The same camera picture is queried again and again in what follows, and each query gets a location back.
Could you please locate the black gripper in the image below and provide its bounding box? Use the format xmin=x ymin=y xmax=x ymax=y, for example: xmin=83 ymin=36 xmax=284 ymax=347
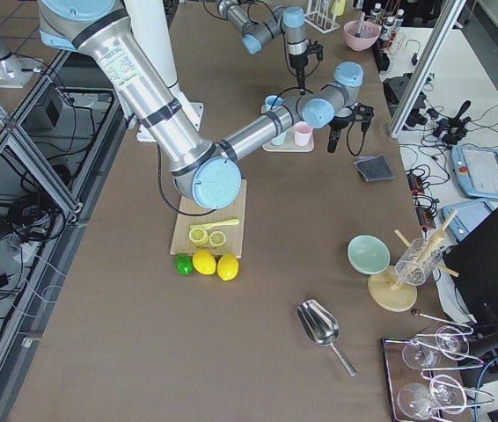
xmin=287 ymin=42 xmax=308 ymax=95
xmin=327 ymin=116 xmax=351 ymax=153

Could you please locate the pink plastic cup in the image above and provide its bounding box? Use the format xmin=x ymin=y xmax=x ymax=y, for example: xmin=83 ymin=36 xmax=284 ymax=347
xmin=294 ymin=121 xmax=313 ymax=147

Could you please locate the blue plastic cup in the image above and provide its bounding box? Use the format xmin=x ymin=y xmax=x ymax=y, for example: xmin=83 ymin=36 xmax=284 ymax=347
xmin=261 ymin=95 xmax=283 ymax=113

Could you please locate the green plastic cup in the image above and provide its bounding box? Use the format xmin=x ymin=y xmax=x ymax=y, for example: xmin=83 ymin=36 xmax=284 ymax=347
xmin=270 ymin=132 xmax=286 ymax=146

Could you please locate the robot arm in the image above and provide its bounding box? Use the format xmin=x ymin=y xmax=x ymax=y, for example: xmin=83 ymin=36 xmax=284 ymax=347
xmin=216 ymin=1 xmax=311 ymax=95
xmin=38 ymin=1 xmax=363 ymax=209

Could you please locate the cream rabbit tray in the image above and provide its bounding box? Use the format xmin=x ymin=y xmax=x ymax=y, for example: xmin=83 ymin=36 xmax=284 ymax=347
xmin=262 ymin=126 xmax=315 ymax=153

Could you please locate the grey folded cloth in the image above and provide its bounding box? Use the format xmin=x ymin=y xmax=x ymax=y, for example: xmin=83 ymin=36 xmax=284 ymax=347
xmin=353 ymin=154 xmax=394 ymax=183

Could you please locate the metal pestle in bowl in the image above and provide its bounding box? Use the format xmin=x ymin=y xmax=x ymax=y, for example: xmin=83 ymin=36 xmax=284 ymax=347
xmin=355 ymin=12 xmax=365 ymax=38

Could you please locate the pink bowl with ice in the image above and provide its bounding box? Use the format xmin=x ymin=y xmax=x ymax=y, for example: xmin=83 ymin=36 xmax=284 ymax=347
xmin=343 ymin=21 xmax=381 ymax=51

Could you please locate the black stand plate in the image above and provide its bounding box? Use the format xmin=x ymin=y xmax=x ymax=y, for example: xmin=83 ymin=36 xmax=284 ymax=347
xmin=383 ymin=73 xmax=412 ymax=106

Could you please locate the green bowl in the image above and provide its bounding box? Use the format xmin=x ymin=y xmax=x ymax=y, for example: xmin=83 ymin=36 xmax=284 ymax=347
xmin=348 ymin=235 xmax=391 ymax=275

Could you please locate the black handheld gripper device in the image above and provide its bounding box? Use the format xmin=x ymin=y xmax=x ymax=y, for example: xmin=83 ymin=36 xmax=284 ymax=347
xmin=432 ymin=100 xmax=472 ymax=146

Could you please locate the black power strip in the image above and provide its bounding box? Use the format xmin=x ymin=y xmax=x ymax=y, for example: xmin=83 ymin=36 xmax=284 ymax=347
xmin=406 ymin=172 xmax=435 ymax=230

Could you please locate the clear glass on stand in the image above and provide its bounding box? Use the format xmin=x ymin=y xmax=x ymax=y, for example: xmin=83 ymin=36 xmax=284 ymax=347
xmin=395 ymin=238 xmax=443 ymax=286

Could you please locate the blue teach pendant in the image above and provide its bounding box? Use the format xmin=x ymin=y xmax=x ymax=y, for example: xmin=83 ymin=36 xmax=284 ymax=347
xmin=450 ymin=145 xmax=498 ymax=201

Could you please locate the yellow plastic knife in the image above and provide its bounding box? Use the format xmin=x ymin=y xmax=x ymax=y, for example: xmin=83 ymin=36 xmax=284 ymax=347
xmin=190 ymin=218 xmax=240 ymax=230

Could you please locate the lemon slice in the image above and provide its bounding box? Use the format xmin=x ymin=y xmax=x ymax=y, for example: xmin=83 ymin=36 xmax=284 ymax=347
xmin=209 ymin=230 xmax=227 ymax=248
xmin=188 ymin=227 xmax=209 ymax=246

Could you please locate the wooden cutting board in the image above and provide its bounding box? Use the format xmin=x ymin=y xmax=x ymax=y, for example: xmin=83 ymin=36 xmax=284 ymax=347
xmin=170 ymin=179 xmax=247 ymax=258

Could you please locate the wooden stand with base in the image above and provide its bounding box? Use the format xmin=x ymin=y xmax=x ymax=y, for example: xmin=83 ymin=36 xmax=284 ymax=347
xmin=368 ymin=211 xmax=459 ymax=312

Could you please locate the whole lemon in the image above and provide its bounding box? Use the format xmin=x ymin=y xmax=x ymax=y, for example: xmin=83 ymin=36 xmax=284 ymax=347
xmin=216 ymin=253 xmax=239 ymax=281
xmin=192 ymin=249 xmax=216 ymax=275

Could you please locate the metal scoop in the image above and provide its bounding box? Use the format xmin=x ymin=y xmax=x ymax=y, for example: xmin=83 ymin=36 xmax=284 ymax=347
xmin=297 ymin=299 xmax=357 ymax=377

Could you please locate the green lime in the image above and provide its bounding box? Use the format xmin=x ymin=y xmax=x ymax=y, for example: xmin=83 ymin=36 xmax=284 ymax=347
xmin=174 ymin=255 xmax=194 ymax=275

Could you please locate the black monitor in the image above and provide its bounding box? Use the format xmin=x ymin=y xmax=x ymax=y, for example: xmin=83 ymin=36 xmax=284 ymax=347
xmin=444 ymin=207 xmax=498 ymax=328

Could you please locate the wine glass on rack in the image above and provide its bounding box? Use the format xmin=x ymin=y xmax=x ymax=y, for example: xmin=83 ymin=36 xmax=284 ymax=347
xmin=401 ymin=343 xmax=441 ymax=371

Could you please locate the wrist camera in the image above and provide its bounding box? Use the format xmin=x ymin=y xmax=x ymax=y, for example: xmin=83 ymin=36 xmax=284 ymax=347
xmin=352 ymin=103 xmax=374 ymax=134
xmin=306 ymin=41 xmax=323 ymax=62

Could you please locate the white wire cup rack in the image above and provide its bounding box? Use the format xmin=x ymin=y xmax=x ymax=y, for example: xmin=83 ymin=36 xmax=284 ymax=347
xmin=304 ymin=0 xmax=347 ymax=33

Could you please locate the aluminium frame post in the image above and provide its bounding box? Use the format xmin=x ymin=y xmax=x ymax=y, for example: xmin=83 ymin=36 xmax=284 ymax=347
xmin=388 ymin=0 xmax=465 ymax=140

